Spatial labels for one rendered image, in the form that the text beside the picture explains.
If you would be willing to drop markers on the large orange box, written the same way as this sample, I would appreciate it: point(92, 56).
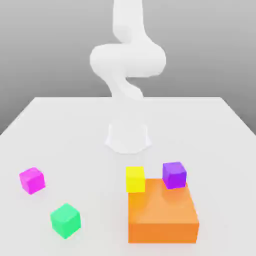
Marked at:
point(163, 216)

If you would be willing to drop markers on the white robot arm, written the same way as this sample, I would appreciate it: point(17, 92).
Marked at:
point(128, 60)

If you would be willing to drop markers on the small yellow cube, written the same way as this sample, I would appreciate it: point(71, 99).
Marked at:
point(135, 179)

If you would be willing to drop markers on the small purple cube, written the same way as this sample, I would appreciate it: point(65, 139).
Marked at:
point(174, 175)

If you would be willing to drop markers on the small green cube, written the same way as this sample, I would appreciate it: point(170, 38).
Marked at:
point(65, 220)

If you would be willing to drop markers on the small magenta cube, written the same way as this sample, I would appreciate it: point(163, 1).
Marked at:
point(32, 180)

